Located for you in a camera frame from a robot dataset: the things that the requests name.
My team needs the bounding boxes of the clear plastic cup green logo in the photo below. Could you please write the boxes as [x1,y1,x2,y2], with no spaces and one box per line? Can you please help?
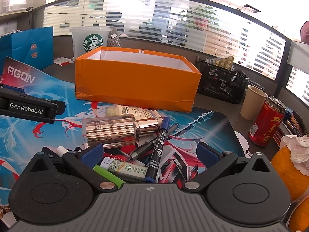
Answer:
[70,26,113,59]

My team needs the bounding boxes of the white red paper cards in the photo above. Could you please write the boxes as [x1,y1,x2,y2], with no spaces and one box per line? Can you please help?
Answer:
[53,56,76,66]

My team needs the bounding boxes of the orange cardboard box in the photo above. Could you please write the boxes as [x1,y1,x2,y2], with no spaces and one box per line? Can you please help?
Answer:
[75,46,202,113]

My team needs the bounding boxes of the small white carton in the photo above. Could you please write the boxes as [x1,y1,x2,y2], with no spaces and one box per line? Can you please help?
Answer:
[107,27,124,48]

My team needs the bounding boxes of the green potted plant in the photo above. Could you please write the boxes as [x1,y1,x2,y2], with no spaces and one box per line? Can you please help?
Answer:
[185,4,218,32]

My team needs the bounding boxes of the small white green-print box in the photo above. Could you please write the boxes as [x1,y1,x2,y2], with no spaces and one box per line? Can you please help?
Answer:
[100,157,148,181]

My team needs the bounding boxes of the cream lotion tube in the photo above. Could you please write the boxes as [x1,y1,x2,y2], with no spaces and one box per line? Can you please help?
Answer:
[106,105,165,126]

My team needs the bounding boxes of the white lip balm stick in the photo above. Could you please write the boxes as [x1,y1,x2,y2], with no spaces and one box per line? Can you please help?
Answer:
[56,145,70,158]

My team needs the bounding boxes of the red drink can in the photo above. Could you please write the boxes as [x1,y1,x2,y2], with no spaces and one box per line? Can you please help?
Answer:
[249,96,287,147]

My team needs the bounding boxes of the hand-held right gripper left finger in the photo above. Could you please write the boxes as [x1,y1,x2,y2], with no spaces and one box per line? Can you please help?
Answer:
[29,143,117,191]

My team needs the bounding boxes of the crumpled white tissue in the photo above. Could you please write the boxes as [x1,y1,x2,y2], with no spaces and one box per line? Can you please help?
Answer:
[280,135,309,175]

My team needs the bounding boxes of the beige paper cup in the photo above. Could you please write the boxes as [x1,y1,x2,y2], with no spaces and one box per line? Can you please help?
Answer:
[240,85,268,121]

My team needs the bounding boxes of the orange fruit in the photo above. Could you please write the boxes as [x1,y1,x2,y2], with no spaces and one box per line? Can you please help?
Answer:
[287,200,309,232]
[270,145,309,201]

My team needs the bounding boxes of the black mesh desk organizer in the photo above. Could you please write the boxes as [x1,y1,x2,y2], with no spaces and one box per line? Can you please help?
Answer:
[194,56,250,105]

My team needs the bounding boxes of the grey pen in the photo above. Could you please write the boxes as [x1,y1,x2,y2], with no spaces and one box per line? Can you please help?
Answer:
[130,123,179,162]

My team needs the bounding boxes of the printed anime desk mat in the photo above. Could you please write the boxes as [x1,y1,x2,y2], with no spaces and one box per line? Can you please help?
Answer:
[0,57,247,225]

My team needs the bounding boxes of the yellow pill blister pack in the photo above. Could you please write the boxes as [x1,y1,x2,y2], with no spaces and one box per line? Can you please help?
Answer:
[215,55,235,71]

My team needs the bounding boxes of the black marker blue cap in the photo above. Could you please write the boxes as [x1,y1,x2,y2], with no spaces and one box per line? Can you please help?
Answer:
[144,116,172,183]

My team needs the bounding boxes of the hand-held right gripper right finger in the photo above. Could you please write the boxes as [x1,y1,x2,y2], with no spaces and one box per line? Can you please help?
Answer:
[182,143,274,192]

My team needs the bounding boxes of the green pen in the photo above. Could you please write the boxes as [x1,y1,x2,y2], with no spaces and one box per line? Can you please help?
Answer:
[93,165,126,187]

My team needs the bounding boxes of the blue paper bag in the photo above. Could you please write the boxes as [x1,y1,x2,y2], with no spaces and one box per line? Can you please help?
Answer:
[0,26,54,72]

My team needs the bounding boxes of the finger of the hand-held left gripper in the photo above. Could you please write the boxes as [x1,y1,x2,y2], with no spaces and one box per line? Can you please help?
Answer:
[0,84,25,95]
[56,100,66,115]

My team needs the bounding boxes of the stack of books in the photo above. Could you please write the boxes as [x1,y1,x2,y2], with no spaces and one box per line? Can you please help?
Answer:
[272,111,305,148]

